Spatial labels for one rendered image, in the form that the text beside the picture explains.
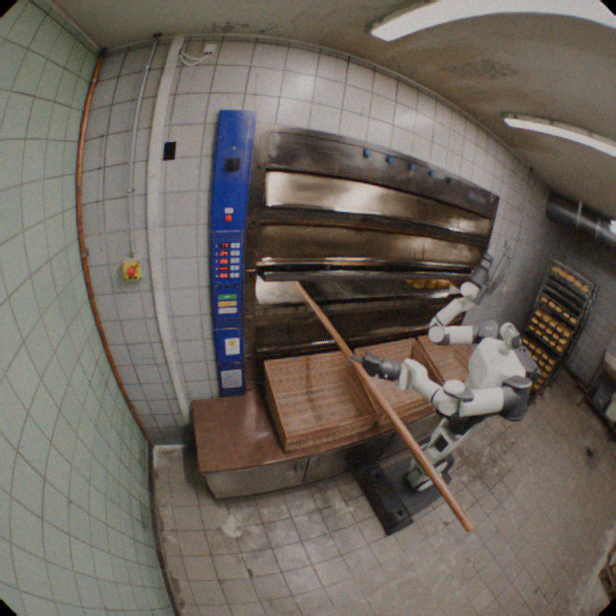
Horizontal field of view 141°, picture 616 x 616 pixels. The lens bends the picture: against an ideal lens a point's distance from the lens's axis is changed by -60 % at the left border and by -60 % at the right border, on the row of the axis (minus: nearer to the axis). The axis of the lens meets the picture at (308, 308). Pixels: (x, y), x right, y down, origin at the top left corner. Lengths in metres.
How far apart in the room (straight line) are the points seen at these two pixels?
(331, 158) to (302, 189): 0.22
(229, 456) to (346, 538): 1.00
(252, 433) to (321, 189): 1.33
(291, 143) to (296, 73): 0.37
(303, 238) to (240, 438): 1.11
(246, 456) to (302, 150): 1.53
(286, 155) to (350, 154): 0.32
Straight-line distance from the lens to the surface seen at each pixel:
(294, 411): 1.65
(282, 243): 1.28
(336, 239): 1.39
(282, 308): 1.43
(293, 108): 1.27
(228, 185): 1.16
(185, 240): 1.23
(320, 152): 1.30
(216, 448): 1.51
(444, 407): 0.97
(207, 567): 1.91
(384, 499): 1.91
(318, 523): 1.95
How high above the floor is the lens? 1.87
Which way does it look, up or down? 28 degrees down
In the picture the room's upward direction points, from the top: 8 degrees clockwise
